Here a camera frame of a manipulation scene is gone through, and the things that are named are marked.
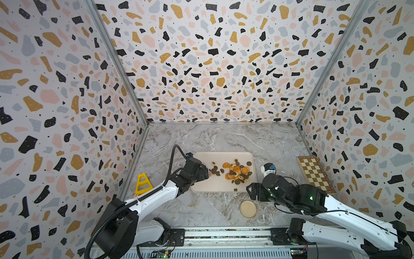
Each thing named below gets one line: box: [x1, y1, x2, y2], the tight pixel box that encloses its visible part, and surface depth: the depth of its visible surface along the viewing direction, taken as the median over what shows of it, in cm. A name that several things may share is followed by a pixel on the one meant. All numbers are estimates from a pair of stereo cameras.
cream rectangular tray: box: [190, 151, 258, 193], surface depth 99 cm
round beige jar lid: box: [239, 200, 257, 218], surface depth 83 cm
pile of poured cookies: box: [222, 158, 253, 185], surface depth 96 cm
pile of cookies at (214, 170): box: [208, 160, 225, 177], surface depth 99 cm
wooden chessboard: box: [296, 155, 337, 194], surface depth 95 cm
